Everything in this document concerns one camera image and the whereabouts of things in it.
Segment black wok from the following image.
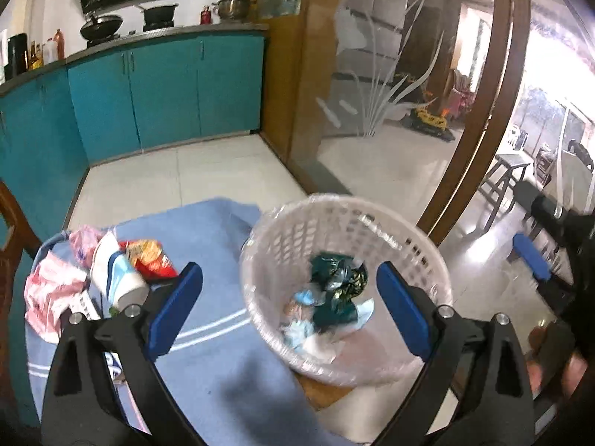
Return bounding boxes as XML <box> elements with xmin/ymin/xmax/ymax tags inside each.
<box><xmin>80</xmin><ymin>12</ymin><xmax>124</xmax><ymax>41</ymax></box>

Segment etched glass sliding door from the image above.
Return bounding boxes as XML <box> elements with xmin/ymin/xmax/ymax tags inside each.
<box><xmin>260</xmin><ymin>0</ymin><xmax>533</xmax><ymax>247</ymax></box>

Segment red snack packet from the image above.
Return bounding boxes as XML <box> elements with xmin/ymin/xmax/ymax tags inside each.
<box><xmin>118</xmin><ymin>239</ymin><xmax>178</xmax><ymax>280</ymax></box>

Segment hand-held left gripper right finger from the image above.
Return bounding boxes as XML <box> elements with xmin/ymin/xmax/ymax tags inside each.
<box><xmin>372</xmin><ymin>261</ymin><xmax>535</xmax><ymax>446</ymax></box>

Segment dark green foil wrapper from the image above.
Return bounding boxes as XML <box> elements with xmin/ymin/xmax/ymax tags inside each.
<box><xmin>311</xmin><ymin>253</ymin><xmax>370</xmax><ymax>335</ymax></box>

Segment pink plastic bag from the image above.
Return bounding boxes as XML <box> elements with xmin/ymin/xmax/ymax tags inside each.
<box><xmin>69</xmin><ymin>225</ymin><xmax>106</xmax><ymax>268</ymax></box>

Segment wooden stool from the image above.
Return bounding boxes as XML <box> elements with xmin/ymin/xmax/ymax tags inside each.
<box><xmin>479</xmin><ymin>153</ymin><xmax>531</xmax><ymax>233</ymax></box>

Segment pink white wrapper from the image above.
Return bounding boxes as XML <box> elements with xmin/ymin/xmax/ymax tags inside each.
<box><xmin>24</xmin><ymin>255</ymin><xmax>89</xmax><ymax>341</ymax></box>

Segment person's right hand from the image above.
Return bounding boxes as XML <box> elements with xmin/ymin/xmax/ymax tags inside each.
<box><xmin>527</xmin><ymin>324</ymin><xmax>591</xmax><ymax>400</ymax></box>

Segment grey kitchen countertop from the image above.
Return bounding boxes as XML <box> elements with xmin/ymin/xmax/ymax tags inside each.
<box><xmin>0</xmin><ymin>21</ymin><xmax>270</xmax><ymax>98</ymax></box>

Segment yellow wooden glass cabinet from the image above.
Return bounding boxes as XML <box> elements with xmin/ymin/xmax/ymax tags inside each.
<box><xmin>246</xmin><ymin>0</ymin><xmax>326</xmax><ymax>191</ymax></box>

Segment teal kitchen cabinets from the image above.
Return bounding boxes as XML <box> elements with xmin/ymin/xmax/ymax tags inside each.
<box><xmin>0</xmin><ymin>28</ymin><xmax>268</xmax><ymax>261</ymax></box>

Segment yellow toy excavator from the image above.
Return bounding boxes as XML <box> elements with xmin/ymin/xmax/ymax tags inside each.
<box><xmin>402</xmin><ymin>72</ymin><xmax>454</xmax><ymax>142</ymax></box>

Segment blue striped towel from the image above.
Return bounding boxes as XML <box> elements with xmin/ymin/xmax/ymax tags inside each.
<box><xmin>25</xmin><ymin>197</ymin><xmax>368</xmax><ymax>446</ymax></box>

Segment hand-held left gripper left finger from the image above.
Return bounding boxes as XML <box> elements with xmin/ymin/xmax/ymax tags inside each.
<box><xmin>41</xmin><ymin>261</ymin><xmax>205</xmax><ymax>446</ymax></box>

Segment black thermos jug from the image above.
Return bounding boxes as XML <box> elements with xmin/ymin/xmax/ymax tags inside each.
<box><xmin>7</xmin><ymin>33</ymin><xmax>29</xmax><ymax>80</ymax></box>

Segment light blue wrapper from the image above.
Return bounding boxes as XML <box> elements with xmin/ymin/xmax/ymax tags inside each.
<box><xmin>351</xmin><ymin>300</ymin><xmax>375</xmax><ymax>329</ymax></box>
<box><xmin>290</xmin><ymin>288</ymin><xmax>322</xmax><ymax>310</ymax></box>

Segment white plastic lattice basket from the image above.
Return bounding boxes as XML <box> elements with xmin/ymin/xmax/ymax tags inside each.
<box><xmin>239</xmin><ymin>193</ymin><xmax>454</xmax><ymax>387</ymax></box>

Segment clear plastic basket liner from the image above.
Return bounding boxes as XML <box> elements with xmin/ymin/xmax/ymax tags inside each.
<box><xmin>239</xmin><ymin>193</ymin><xmax>454</xmax><ymax>387</ymax></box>

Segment white plastic bag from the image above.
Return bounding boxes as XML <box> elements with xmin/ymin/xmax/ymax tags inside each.
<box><xmin>281</xmin><ymin>318</ymin><xmax>347</xmax><ymax>365</ymax></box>

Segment black cooking pot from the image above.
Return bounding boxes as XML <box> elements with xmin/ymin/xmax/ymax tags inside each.
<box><xmin>138</xmin><ymin>4</ymin><xmax>180</xmax><ymax>29</ymax></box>

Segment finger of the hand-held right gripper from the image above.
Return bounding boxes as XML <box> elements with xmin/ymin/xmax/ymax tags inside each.
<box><xmin>512</xmin><ymin>233</ymin><xmax>572</xmax><ymax>291</ymax></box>
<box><xmin>516</xmin><ymin>180</ymin><xmax>565</xmax><ymax>230</ymax></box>

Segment carved wooden chair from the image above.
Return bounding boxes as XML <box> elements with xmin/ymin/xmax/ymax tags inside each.
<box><xmin>0</xmin><ymin>181</ymin><xmax>356</xmax><ymax>428</ymax></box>

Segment white blue packet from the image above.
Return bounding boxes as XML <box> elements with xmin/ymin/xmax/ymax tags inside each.
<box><xmin>90</xmin><ymin>232</ymin><xmax>150</xmax><ymax>315</ymax></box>

